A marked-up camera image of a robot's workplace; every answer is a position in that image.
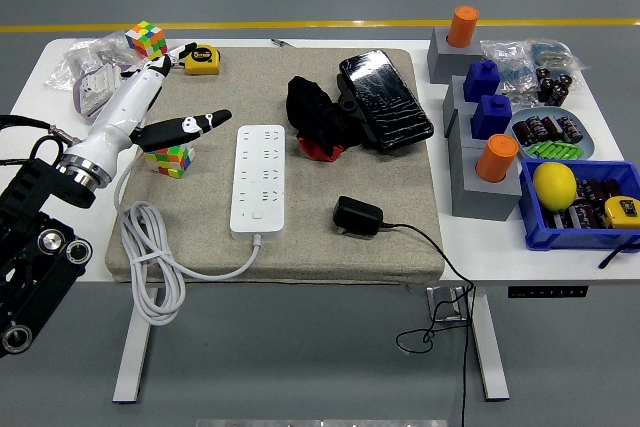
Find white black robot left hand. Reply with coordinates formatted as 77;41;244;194
63;41;234;181

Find black power adapter with cord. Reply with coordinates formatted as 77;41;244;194
332;195;476;427

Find white plastic connector block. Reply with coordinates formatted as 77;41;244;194
79;64;124;116

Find purple plastic tray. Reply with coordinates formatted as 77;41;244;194
73;64;126;123

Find clear plastic bags with parts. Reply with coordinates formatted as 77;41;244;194
45;31;146;93

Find colourful puzzle cube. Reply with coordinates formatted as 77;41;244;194
124;20;169;62
144;144;197;180

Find black and red cloth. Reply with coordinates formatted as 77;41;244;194
286;75;374;162

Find black phone stand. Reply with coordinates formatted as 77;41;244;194
336;74;381;148

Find white table leg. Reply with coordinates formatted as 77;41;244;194
467;286;511;402
112;286;160;404

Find black smartphone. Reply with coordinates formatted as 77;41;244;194
338;49;435;151

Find grey-brown fabric mat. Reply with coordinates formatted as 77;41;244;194
104;46;445;286

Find orange cylinder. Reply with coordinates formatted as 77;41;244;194
446;5;480;48
475;134;520;183

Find blue square peg block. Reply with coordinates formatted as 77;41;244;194
470;94;514;142
463;59;502;103

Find large grey block with hole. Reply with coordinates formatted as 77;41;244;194
449;144;522;222

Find clear bag of small parts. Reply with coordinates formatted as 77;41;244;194
480;39;539;96

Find dark capacitor cluster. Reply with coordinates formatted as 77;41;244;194
535;65;575;107

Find clear bag of blue parts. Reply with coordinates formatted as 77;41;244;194
527;38;589;73

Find green small parts pile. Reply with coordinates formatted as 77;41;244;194
528;140;585;161

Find yellow lemon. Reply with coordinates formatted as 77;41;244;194
532;161;579;213

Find black table control panel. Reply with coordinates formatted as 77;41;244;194
508;285;590;299

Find light blue plate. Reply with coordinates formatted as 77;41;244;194
509;107;597;162

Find blue plastic bin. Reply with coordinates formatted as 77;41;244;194
518;159;640;252

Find dark capacitors pile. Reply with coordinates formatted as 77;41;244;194
542;177;624;231

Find yellow tape measure black strap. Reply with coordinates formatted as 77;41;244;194
598;195;640;271
183;44;222;77

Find white power strip with cable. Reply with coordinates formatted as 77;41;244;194
113;124;287;327

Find silver metal bracket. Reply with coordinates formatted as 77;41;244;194
425;286;471;322

